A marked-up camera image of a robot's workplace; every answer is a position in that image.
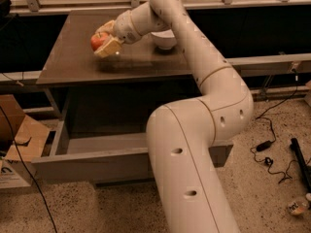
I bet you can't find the black cable on left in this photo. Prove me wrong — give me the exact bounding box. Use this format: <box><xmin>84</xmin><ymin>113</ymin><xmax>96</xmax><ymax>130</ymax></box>
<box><xmin>0</xmin><ymin>104</ymin><xmax>59</xmax><ymax>233</ymax></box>

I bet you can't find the brown cardboard box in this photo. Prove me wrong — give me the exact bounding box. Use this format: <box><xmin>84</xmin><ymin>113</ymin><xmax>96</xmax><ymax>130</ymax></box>
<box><xmin>0</xmin><ymin>94</ymin><xmax>51</xmax><ymax>188</ymax></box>

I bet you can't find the black object top left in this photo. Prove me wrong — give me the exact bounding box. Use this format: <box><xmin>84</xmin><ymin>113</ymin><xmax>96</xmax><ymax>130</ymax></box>
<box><xmin>0</xmin><ymin>0</ymin><xmax>12</xmax><ymax>17</ymax></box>

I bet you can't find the red apple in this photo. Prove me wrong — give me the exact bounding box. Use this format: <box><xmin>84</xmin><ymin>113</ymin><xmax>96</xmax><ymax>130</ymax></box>
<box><xmin>90</xmin><ymin>32</ymin><xmax>109</xmax><ymax>51</ymax></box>

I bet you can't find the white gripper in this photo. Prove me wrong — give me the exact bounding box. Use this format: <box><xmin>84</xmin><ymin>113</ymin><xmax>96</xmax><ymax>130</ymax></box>
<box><xmin>94</xmin><ymin>11</ymin><xmax>142</xmax><ymax>58</ymax></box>

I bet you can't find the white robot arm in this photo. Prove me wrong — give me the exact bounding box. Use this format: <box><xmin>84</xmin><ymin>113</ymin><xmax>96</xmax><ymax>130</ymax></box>
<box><xmin>94</xmin><ymin>0</ymin><xmax>254</xmax><ymax>233</ymax></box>

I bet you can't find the white ceramic bowl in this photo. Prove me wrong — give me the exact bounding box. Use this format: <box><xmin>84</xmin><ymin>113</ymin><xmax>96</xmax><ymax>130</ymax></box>
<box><xmin>151</xmin><ymin>30</ymin><xmax>177</xmax><ymax>50</ymax></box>

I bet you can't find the small plastic bottle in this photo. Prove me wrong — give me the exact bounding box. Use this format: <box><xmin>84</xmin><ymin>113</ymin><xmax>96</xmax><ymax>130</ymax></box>
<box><xmin>287</xmin><ymin>193</ymin><xmax>311</xmax><ymax>216</ymax></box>

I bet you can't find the black cable with adapter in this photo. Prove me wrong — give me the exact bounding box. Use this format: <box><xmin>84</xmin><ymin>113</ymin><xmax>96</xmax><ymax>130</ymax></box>
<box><xmin>249</xmin><ymin>69</ymin><xmax>311</xmax><ymax>184</ymax></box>

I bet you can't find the grey cabinet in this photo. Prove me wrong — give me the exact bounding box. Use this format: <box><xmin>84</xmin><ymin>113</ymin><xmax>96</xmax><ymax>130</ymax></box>
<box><xmin>36</xmin><ymin>6</ymin><xmax>208</xmax><ymax>188</ymax></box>

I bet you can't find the open grey top drawer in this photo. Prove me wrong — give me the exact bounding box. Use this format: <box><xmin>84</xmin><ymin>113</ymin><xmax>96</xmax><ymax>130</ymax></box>
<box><xmin>31</xmin><ymin>90</ymin><xmax>234</xmax><ymax>185</ymax></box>

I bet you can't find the black bar on floor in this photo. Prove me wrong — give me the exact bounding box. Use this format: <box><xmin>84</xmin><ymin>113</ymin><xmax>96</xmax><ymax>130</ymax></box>
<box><xmin>290</xmin><ymin>138</ymin><xmax>311</xmax><ymax>193</ymax></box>

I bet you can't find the metal window railing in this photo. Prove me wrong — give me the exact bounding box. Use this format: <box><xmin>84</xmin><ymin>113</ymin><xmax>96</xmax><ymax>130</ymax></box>
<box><xmin>0</xmin><ymin>0</ymin><xmax>311</xmax><ymax>72</ymax></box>

